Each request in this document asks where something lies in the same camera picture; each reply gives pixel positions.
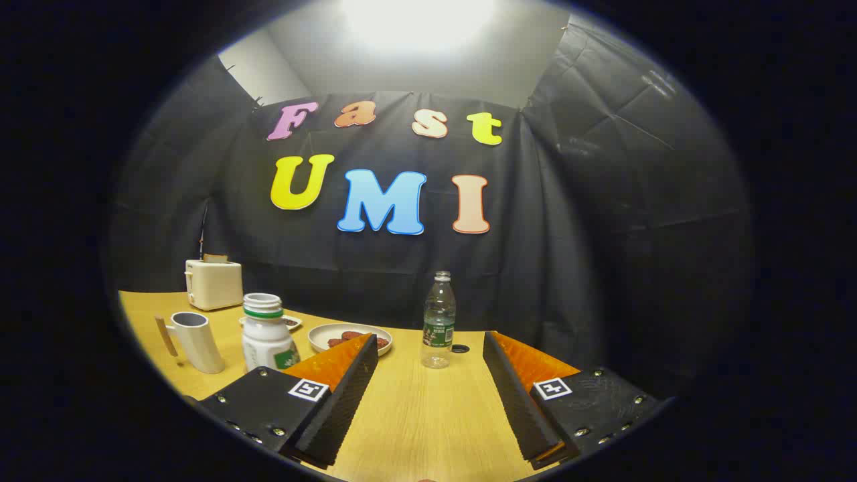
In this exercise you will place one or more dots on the white round plate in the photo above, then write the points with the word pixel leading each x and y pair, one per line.
pixel 321 335

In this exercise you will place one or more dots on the wooden table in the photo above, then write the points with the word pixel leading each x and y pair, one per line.
pixel 428 415

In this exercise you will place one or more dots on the small white dish of beans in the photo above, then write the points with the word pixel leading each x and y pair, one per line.
pixel 292 322

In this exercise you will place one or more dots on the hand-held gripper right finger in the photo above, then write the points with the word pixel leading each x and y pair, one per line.
pixel 519 402

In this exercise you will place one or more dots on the bread slice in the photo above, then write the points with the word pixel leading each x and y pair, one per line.
pixel 215 258

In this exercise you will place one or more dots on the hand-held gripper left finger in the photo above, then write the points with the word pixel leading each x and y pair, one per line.
pixel 345 395

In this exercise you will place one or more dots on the clear plastic water bottle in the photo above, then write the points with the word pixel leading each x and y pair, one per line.
pixel 438 328

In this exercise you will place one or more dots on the cream toaster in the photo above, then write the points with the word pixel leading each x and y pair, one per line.
pixel 214 284

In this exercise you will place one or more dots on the red sausage pieces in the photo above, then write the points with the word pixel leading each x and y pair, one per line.
pixel 345 337

